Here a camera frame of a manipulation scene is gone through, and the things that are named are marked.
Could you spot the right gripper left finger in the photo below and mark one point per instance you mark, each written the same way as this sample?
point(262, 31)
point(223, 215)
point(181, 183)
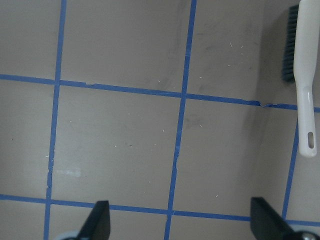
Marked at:
point(98, 224)

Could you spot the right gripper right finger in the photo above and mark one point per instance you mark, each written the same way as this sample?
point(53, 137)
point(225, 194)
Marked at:
point(266, 223)

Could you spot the beige hand brush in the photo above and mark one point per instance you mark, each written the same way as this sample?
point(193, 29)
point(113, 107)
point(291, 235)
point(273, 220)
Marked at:
point(299, 65)

